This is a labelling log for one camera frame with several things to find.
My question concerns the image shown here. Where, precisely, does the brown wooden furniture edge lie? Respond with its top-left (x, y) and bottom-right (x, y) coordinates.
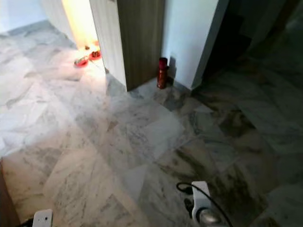
top-left (0, 161), bottom-right (22, 227)

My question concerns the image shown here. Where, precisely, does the dark red bottle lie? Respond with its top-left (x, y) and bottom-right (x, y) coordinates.
top-left (157, 57), bottom-right (169, 90)

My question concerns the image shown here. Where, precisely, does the light and dark wooden cabinet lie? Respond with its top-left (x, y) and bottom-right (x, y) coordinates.
top-left (40, 0), bottom-right (167, 92)

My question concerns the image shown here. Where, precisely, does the small red bowl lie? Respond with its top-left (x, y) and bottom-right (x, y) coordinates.
top-left (89, 50), bottom-right (103, 61)

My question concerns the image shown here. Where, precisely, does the red bowl with metal insert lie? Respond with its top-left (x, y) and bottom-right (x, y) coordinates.
top-left (74, 56), bottom-right (90, 68)

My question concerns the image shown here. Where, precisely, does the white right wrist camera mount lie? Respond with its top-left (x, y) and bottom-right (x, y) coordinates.
top-left (190, 181), bottom-right (214, 223)

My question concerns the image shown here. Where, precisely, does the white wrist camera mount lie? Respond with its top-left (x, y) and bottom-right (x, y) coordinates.
top-left (32, 209), bottom-right (53, 227)
top-left (190, 181), bottom-right (214, 223)

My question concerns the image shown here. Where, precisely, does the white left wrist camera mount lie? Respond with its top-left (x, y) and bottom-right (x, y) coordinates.
top-left (32, 209), bottom-right (53, 227)

